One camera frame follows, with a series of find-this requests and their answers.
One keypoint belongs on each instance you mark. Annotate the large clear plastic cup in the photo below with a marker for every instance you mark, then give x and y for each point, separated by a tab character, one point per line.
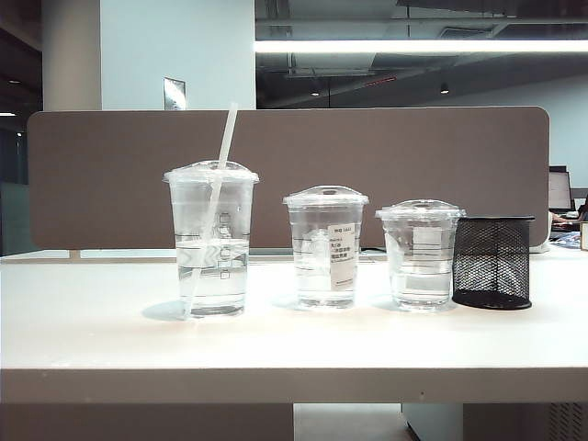
211	239

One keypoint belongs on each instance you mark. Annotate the white plastic straw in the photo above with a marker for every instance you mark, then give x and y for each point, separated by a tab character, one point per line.
216	193

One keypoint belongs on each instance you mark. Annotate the seated person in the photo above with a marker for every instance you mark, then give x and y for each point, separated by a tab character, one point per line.
580	216

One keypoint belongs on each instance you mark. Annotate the black mesh pen holder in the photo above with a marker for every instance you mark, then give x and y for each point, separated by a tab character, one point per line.
494	262

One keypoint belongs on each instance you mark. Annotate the small clear plastic cup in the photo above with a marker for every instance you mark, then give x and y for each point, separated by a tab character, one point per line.
420	262

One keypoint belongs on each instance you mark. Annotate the long white ceiling light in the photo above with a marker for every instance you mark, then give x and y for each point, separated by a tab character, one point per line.
413	46

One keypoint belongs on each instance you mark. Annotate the medium clear cup with label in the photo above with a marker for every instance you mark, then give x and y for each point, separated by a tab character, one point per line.
326	252

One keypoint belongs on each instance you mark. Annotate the computer monitor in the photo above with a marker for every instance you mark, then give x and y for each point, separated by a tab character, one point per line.
560	188

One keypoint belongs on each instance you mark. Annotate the framed wall sign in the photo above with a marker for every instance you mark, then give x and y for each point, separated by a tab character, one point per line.
174	94

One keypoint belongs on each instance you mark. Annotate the brown cardboard box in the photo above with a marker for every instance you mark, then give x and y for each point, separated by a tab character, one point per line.
584	235

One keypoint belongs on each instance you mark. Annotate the brown fabric desk divider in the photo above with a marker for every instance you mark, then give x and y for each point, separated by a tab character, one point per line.
138	184

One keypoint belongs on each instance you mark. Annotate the white square pillar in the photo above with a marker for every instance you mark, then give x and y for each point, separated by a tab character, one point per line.
71	55

